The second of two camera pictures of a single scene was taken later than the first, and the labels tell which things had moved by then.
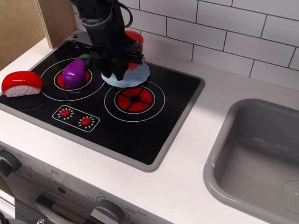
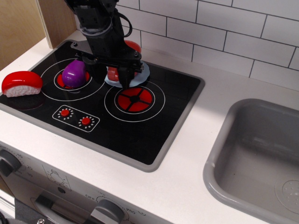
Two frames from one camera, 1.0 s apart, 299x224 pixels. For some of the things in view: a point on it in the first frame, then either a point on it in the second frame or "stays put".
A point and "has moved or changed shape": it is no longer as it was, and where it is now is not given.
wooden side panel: x=24 y=23 stays put
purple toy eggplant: x=74 y=72 stays put
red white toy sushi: x=21 y=83 stays put
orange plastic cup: x=138 y=38 has moved or changed shape
